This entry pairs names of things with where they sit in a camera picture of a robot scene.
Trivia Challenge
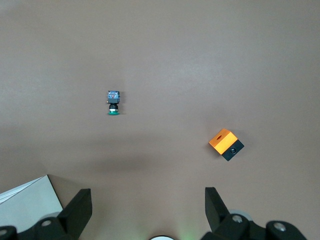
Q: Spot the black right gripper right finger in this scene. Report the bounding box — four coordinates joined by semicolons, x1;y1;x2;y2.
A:
199;186;308;240

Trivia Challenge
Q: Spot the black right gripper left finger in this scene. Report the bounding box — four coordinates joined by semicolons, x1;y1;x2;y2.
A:
0;188;93;240

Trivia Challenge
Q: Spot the green push button switch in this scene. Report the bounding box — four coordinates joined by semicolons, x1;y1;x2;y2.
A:
105;90;122;117

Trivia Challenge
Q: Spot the orange and black box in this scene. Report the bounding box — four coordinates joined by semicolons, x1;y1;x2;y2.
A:
208;128;245;163

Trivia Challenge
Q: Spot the white drawer cabinet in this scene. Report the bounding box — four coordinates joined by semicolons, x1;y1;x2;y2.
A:
0;174;64;235

